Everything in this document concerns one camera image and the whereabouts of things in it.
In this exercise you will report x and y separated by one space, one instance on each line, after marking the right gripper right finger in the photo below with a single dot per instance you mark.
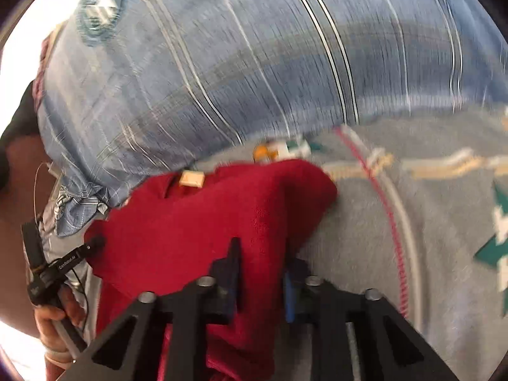
350 327

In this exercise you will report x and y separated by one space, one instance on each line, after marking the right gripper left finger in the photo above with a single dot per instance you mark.
164 337

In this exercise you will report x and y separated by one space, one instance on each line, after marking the red knit garment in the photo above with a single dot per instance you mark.
168 235

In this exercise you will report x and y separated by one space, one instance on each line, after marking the grey patterned bed sheet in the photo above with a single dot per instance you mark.
442 175

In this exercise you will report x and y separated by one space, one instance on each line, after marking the blue plaid quilt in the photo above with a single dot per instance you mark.
136 88

